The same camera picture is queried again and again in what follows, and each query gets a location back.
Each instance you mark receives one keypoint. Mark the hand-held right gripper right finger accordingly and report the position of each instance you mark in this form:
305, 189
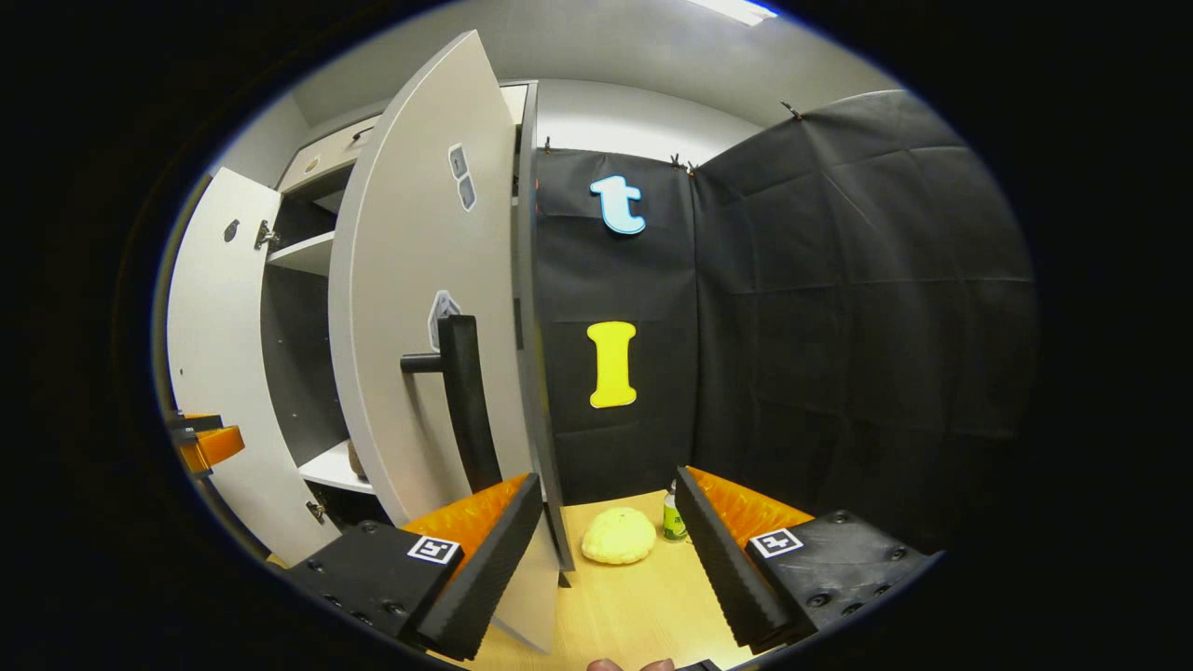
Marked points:
727, 559

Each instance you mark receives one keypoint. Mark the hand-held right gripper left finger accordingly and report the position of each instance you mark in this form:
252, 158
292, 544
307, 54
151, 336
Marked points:
485, 559

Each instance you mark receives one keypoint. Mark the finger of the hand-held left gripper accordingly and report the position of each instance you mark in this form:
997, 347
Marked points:
196, 424
219, 447

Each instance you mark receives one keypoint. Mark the grey cabinet door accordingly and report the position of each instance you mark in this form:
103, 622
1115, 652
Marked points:
401, 280
224, 354

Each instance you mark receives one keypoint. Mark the grey shoe cabinet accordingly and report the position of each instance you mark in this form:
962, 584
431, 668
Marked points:
289, 354

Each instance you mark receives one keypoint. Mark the metal door hinge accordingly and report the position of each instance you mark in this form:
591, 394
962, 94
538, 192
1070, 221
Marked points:
266, 235
316, 512

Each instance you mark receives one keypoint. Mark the grey cabinet drawer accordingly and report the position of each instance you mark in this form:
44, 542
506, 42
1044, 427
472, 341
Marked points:
322, 158

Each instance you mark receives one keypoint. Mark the small green bottle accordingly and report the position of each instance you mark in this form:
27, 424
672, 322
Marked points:
674, 517

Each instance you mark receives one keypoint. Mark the yellow round bun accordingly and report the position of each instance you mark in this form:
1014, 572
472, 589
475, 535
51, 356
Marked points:
618, 536

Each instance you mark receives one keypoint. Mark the black backdrop cloth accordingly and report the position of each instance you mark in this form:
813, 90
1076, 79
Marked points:
652, 280
857, 326

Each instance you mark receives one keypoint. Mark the ceiling light panel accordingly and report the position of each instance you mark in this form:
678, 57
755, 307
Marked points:
741, 9

